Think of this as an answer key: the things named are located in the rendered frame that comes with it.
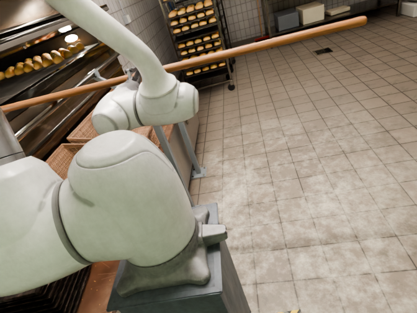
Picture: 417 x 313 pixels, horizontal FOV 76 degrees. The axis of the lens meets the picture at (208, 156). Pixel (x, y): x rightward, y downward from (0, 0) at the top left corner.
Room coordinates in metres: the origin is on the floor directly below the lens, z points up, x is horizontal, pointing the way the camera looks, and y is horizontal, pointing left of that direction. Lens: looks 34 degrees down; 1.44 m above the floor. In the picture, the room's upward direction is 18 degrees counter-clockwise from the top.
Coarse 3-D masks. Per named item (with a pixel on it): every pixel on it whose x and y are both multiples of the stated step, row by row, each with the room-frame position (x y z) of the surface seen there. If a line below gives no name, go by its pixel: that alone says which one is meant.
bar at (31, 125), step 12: (108, 60) 1.74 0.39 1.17; (96, 72) 1.54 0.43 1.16; (84, 84) 1.40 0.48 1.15; (48, 108) 1.10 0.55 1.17; (36, 120) 1.00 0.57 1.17; (24, 132) 0.93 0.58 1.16; (156, 132) 1.48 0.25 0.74; (168, 144) 1.50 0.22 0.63; (168, 156) 1.48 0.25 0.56; (192, 156) 1.94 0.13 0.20; (204, 168) 1.99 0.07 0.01; (192, 204) 1.48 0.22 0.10
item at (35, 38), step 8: (104, 8) 2.58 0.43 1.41; (64, 24) 1.92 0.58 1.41; (72, 24) 2.05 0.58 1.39; (40, 32) 1.68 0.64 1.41; (48, 32) 1.74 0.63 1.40; (56, 32) 1.97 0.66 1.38; (16, 40) 1.48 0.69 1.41; (24, 40) 1.53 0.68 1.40; (32, 40) 1.64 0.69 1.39; (40, 40) 1.87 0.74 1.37; (0, 48) 1.37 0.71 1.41; (8, 48) 1.41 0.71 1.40; (16, 48) 1.57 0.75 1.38; (0, 56) 1.49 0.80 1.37
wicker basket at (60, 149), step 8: (64, 144) 1.50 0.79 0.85; (72, 144) 1.49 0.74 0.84; (80, 144) 1.48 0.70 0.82; (56, 152) 1.43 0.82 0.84; (64, 152) 1.47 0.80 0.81; (72, 152) 1.50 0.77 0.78; (48, 160) 1.35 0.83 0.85; (56, 160) 1.39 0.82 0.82; (64, 160) 1.42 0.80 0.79; (56, 168) 1.34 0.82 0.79; (64, 168) 1.38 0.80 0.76; (64, 176) 1.33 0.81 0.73
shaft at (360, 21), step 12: (336, 24) 0.90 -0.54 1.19; (348, 24) 0.89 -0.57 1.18; (360, 24) 0.88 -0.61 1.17; (288, 36) 0.94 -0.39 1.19; (300, 36) 0.92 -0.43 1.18; (312, 36) 0.91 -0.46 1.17; (240, 48) 0.97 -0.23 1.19; (252, 48) 0.96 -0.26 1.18; (264, 48) 0.95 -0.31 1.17; (192, 60) 1.02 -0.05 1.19; (204, 60) 1.00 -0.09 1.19; (216, 60) 0.99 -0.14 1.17; (168, 72) 1.04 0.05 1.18; (96, 84) 1.11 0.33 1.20; (108, 84) 1.09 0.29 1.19; (48, 96) 1.16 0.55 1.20; (60, 96) 1.14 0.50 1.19; (12, 108) 1.20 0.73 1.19
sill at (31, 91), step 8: (96, 48) 2.47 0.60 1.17; (80, 56) 2.22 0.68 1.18; (88, 56) 2.30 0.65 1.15; (72, 64) 2.05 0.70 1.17; (56, 72) 1.86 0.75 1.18; (64, 72) 1.92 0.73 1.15; (40, 80) 1.74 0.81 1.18; (48, 80) 1.75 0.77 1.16; (32, 88) 1.60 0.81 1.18; (40, 88) 1.65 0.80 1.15; (16, 96) 1.49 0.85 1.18; (24, 96) 1.52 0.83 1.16; (32, 96) 1.57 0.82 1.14; (0, 104) 1.42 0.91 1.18; (8, 112) 1.37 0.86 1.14
